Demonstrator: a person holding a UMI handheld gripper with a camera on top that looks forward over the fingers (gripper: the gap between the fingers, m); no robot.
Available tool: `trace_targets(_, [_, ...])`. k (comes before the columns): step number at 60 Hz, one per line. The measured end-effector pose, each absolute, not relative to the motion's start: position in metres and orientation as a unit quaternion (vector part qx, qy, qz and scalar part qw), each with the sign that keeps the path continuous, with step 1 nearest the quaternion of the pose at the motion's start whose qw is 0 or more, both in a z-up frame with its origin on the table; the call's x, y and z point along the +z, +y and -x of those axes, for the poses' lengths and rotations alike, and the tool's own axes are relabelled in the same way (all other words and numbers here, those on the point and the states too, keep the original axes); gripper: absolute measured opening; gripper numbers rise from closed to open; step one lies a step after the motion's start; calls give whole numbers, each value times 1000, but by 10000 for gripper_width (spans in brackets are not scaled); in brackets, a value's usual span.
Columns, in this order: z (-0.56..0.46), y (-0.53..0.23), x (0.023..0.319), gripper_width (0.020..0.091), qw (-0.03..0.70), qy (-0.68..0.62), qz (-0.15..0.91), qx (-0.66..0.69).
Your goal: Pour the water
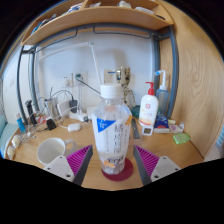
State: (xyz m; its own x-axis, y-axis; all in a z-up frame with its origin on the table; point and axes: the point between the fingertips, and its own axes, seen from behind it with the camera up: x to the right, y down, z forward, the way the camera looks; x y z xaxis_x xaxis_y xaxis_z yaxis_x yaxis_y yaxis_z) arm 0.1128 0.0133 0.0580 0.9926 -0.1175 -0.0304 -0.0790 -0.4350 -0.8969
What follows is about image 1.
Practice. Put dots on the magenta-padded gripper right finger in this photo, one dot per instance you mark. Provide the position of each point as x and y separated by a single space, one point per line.
165 167

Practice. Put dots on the small blue tube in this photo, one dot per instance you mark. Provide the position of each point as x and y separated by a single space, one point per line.
21 124

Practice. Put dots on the blue box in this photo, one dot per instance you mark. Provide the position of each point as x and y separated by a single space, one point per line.
161 121

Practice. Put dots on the steel cup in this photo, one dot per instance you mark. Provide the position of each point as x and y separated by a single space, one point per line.
50 107

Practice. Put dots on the small white oval device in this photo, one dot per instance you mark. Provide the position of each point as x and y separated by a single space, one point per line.
74 127

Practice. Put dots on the white power strip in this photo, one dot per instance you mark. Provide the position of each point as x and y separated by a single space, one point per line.
78 116

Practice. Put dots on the black electric shaver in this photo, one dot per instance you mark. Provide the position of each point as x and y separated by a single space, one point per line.
30 111

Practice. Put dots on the black charger plug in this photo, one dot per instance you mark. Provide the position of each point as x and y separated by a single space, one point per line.
73 106

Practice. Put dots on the clear plastic drink bottle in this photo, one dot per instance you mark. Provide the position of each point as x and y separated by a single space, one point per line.
111 133

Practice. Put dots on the small white screen gadget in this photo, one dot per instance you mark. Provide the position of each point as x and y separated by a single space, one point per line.
147 130

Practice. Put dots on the white red pump lotion bottle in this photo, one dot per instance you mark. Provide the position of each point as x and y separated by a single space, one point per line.
148 108

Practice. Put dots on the dark teal round container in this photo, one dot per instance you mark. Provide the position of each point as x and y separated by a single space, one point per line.
136 112

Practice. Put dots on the white desk lamp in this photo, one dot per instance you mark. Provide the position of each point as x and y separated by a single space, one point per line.
95 63

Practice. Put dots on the blue bottle with white nozzle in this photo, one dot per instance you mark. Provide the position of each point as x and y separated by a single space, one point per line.
162 98

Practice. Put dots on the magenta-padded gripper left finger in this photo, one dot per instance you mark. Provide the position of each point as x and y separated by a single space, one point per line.
60 166

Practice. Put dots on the white wall socket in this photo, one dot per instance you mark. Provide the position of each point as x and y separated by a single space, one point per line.
67 80
109 76
82 79

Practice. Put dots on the flat round red coaster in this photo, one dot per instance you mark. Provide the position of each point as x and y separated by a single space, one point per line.
126 171

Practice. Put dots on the wooden shelf unit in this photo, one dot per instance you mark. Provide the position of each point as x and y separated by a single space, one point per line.
100 18

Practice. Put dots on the white tube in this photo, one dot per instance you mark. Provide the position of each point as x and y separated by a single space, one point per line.
177 128

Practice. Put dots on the bed mattress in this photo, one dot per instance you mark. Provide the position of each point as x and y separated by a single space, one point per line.
6 136

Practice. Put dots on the white mug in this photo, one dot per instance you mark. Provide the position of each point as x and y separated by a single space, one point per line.
50 151

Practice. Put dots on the pale green pillow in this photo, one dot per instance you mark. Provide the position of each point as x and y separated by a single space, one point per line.
2 125

